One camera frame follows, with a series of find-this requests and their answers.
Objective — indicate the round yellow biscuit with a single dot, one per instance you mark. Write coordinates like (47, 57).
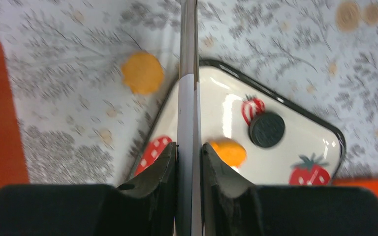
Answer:
(142, 73)

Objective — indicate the orange fish cookie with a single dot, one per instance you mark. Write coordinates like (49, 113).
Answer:
(229, 151)

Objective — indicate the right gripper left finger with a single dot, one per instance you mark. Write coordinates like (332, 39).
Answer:
(142, 206)

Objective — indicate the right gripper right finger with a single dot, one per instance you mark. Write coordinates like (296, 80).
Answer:
(234, 206)

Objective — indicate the white strawberry tray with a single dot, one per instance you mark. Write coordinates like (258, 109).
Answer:
(310, 151)

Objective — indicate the black sandwich cookie top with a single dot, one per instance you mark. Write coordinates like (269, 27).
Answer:
(266, 130)

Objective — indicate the floral table mat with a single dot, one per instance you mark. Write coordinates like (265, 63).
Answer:
(80, 123)

